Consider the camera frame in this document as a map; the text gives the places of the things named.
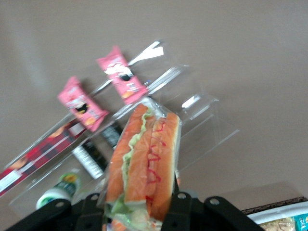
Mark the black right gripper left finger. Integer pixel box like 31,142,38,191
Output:
4,192,108,231

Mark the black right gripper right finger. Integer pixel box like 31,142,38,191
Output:
162,191,265,231

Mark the triangular sandwich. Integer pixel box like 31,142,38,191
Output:
97,96,183,231

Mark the white rectangular snack tray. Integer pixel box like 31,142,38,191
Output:
247,199,308,231

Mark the green lid jar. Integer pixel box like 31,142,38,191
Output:
35,171,82,210

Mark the red plaid biscuit box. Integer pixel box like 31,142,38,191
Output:
0,119,88,197

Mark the small black box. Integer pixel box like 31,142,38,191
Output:
100,122,124,150
71,140,109,180

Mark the clear bag of snacks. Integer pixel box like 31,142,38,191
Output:
259,220,296,231

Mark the teal snack pack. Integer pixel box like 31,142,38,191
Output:
294,213,308,231

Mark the clear acrylic display stand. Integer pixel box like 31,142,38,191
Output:
7,39,241,212

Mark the pink snack pack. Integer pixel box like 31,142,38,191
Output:
57,76,110,133
96,45,149,105

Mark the brown table cover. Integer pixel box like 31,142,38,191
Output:
0,0,308,231

